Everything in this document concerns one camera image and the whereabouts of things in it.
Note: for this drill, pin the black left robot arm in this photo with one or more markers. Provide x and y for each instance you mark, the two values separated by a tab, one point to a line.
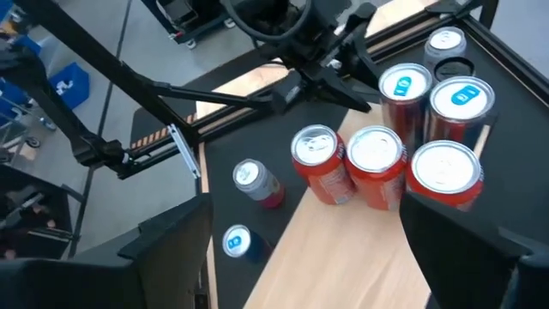
300	21

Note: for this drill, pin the red Fanta soda can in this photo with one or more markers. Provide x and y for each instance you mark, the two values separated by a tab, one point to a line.
377	154
326	180
446	169

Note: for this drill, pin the black wheeled equipment cart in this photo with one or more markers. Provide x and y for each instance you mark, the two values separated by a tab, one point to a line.
184	17

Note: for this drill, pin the Red Bull energy drink can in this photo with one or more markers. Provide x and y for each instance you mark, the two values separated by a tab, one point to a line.
236	241
405	83
463	101

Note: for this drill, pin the blue plastic bin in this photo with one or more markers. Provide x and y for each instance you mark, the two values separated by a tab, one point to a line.
70	83

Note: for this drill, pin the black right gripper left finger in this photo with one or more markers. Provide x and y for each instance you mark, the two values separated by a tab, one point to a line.
176	249

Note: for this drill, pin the wooden shelf black metal legs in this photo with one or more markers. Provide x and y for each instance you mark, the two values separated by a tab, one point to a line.
343	257

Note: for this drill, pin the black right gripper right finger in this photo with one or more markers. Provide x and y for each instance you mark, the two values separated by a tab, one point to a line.
454	257

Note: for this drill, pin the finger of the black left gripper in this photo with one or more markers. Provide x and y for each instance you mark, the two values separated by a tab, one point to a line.
343	92
366	51

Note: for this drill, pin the tall white can black lid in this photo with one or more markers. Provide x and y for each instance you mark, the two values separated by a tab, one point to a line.
454	68

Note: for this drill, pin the pink white sparkling water can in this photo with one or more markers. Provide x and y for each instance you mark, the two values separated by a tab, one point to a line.
445	40
253	180

